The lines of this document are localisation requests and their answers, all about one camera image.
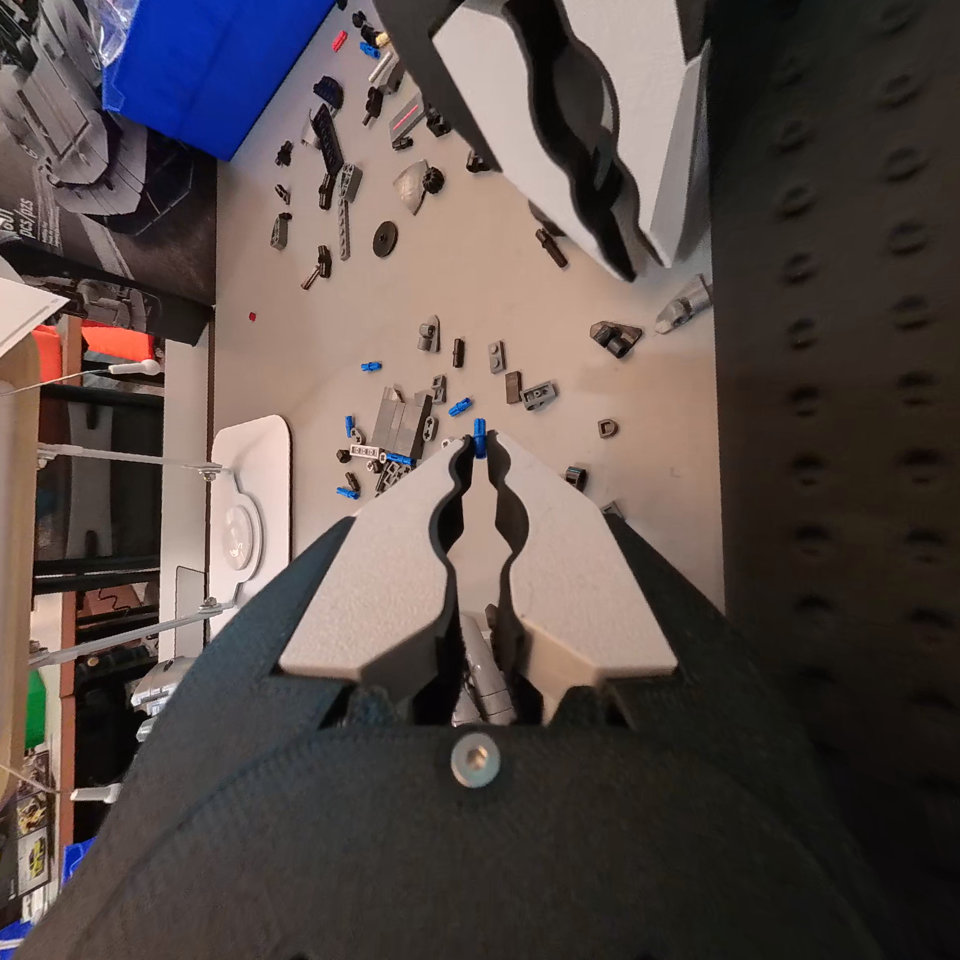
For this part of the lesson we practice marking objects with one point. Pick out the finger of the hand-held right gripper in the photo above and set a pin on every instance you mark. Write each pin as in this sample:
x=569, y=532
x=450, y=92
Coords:
x=487, y=97
x=645, y=45

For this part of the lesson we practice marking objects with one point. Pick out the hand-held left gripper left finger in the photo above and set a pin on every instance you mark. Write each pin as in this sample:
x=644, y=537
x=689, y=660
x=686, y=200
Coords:
x=360, y=600

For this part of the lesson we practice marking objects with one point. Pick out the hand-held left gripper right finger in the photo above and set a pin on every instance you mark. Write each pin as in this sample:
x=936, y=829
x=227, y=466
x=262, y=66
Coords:
x=592, y=600

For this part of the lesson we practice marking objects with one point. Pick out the lego car model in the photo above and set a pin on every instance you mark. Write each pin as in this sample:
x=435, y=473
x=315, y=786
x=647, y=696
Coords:
x=484, y=675

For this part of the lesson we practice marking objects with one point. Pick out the blue lego pin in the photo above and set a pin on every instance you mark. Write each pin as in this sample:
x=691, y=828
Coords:
x=480, y=439

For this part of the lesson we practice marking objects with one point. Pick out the grey curved lego panel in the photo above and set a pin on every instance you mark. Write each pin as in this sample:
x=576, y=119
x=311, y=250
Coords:
x=686, y=304

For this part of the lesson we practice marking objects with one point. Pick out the scattered loose lego pieces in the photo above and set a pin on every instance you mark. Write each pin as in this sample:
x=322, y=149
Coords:
x=385, y=241

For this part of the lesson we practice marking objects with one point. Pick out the lego set box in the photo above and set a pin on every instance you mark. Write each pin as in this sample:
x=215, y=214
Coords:
x=75, y=187

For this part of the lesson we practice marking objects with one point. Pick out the white book stand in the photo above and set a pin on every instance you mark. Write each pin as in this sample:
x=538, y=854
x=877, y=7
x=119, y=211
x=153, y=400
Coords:
x=251, y=465

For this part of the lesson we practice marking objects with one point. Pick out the blue storage bin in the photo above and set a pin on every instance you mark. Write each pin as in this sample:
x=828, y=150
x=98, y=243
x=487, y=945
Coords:
x=210, y=67

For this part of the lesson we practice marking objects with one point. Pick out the black perforated board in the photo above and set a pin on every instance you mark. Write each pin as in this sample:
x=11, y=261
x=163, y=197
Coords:
x=847, y=375

